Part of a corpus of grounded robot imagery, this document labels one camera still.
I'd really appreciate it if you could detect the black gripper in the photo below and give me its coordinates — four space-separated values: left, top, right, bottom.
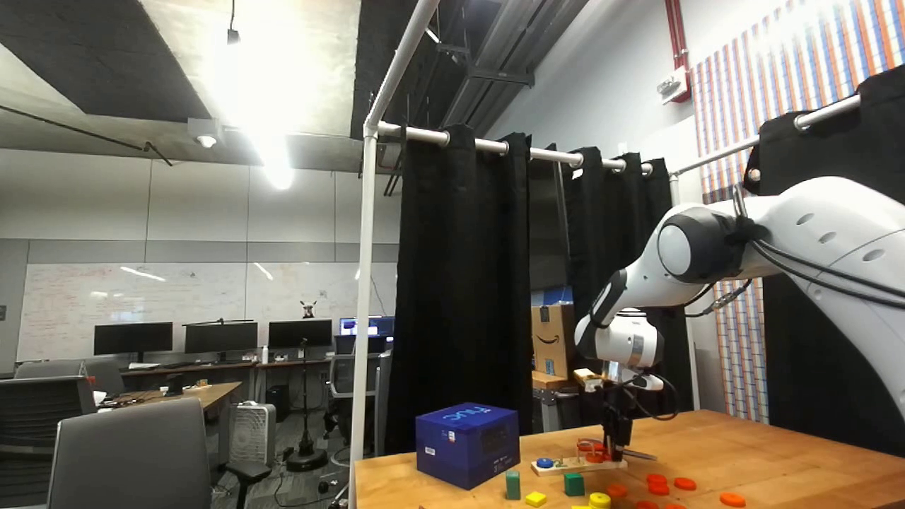
596 375 651 457

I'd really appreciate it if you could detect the white board with coloured shapes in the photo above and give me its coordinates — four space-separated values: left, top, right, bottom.
528 451 630 475

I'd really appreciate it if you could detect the black stand with round base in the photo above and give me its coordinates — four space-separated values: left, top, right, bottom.
285 375 331 475

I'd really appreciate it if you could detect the brown cardboard shipping box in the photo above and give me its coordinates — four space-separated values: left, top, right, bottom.
528 288 578 389

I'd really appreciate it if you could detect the blue cardboard box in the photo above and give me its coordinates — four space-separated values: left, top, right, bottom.
414 400 524 492

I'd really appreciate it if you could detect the black curtain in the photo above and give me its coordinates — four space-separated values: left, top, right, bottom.
526 144 698 419
381 123 538 457
745 61 905 461

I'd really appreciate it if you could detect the monitor with blue screen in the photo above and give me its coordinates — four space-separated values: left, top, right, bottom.
336 313 398 341

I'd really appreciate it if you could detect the metal curtain rod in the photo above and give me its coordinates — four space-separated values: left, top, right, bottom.
376 119 656 177
670 89 865 182

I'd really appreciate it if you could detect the black computer monitor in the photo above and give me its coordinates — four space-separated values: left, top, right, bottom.
267 315 336 354
183 320 260 358
90 320 175 358

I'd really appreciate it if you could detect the white fire alarm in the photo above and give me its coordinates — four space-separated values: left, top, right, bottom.
656 65 693 105

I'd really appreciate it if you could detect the silver computer case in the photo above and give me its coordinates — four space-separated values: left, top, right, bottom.
230 397 280 468

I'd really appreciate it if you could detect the red pipe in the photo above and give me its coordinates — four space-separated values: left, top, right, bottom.
661 0 693 74

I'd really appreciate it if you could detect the wooden office desk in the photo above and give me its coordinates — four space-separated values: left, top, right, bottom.
111 378 248 419

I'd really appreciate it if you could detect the ceiling light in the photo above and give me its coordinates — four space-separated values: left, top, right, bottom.
239 110 309 194

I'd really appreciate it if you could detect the grey office chair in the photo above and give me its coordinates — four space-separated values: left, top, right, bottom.
45 392 215 509

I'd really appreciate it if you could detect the black office chair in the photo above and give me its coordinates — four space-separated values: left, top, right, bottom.
0 369 100 509

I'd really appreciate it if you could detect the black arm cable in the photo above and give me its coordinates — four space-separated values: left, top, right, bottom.
683 212 905 320

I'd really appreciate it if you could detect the white frame pole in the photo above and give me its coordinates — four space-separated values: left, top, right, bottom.
345 0 445 509

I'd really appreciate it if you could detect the wall whiteboard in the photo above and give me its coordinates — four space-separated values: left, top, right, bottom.
18 260 401 362

